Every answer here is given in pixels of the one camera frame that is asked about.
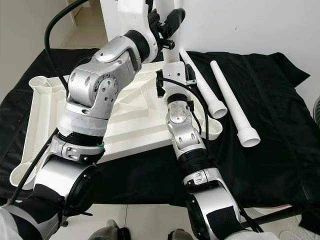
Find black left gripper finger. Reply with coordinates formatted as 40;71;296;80
161;7;187;38

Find white tapered table leg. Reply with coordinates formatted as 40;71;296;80
210;60;262;148
161;45;185;71
179;49;229;120

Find white plastic table top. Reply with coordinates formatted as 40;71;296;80
9;65;224;191

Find black table cloth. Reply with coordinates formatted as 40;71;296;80
0;48;320;221

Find grey right robot foot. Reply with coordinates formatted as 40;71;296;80
167;229;196;240

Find grey robot foot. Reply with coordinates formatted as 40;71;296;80
90;220;131;240
167;229;196;240

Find grey left robot foot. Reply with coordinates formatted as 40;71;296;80
90;220;131;240

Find pink soft item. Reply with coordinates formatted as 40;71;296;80
255;203;288;209

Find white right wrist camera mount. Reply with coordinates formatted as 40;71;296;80
165;62;198;98

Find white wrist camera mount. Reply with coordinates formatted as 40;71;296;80
165;62;198;98
119;0;156;37

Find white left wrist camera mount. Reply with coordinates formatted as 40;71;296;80
119;0;156;37

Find white pedestal fan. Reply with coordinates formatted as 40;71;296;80
314;97;320;126

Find black table frame leg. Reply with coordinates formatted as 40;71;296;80
245;204;306;226

